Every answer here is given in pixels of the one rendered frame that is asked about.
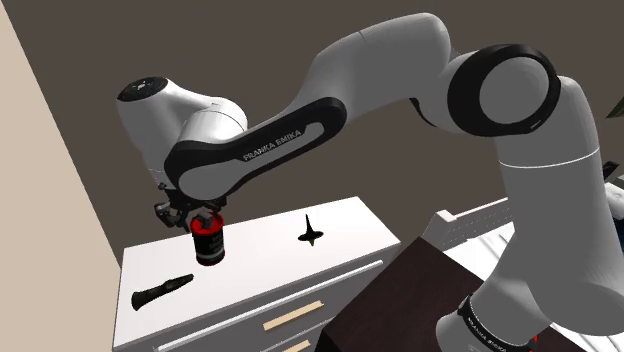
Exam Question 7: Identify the red and black can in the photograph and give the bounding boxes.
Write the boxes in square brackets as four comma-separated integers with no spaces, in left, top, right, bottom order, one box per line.
[189,211,227,267]

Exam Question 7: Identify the black tapered horn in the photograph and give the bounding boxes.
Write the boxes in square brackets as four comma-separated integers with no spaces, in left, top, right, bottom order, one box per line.
[130,273,195,312]

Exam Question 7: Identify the white chest of drawers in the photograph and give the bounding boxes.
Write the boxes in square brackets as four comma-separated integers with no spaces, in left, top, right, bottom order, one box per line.
[112,195,402,352]

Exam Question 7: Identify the black spinning top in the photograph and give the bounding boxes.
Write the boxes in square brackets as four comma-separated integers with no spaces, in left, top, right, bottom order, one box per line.
[297,213,325,247]

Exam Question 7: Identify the dark brown robot stand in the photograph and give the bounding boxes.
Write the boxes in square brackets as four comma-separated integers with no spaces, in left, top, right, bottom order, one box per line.
[314,236,589,352]

